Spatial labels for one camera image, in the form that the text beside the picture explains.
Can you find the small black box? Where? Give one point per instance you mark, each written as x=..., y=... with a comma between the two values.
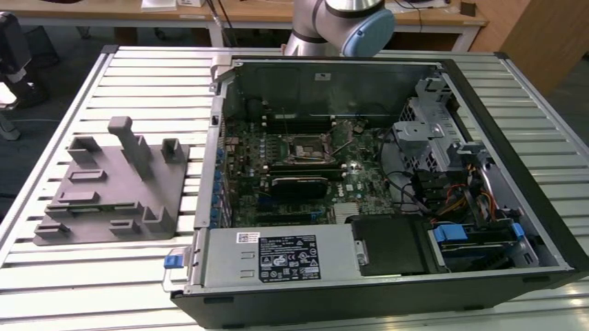
x=468, y=9

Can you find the wooden cabinet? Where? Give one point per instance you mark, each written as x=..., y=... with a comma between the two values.
x=543, y=34

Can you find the white cardboard box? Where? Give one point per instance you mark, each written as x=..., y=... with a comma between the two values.
x=160, y=5

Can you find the silver chipset heatsink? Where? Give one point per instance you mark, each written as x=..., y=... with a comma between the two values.
x=348, y=209

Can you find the silver power supply unit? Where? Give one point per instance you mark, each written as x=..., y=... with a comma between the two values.
x=221, y=255

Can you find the white labelled box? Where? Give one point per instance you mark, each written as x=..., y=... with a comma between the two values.
x=192, y=2

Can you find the green motherboard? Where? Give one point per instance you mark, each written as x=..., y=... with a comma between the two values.
x=368, y=155

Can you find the hard disk in blue carrier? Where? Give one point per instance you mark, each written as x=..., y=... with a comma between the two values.
x=449, y=234

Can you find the grey metal furniture foot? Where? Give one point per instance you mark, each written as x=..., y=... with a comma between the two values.
x=10, y=132

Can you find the silver drive cage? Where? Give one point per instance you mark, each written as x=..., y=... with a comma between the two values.
x=415, y=138

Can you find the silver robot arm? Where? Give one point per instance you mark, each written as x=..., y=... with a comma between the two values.
x=323, y=20

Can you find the blue case latch tab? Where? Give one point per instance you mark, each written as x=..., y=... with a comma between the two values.
x=173, y=261

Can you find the wooden desk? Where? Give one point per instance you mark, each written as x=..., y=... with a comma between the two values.
x=253, y=10

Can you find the black graphics card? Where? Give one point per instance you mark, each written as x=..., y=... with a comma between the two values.
x=300, y=189

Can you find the black PC case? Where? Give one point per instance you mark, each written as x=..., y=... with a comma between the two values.
x=323, y=303

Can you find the CPU socket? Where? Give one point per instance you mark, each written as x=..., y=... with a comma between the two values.
x=307, y=148

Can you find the black mesh waste bin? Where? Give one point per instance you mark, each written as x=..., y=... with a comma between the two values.
x=43, y=45

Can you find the grey parts rack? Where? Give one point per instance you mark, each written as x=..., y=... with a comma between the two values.
x=116, y=186

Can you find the green RAM stick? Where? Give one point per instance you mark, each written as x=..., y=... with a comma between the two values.
x=117, y=208

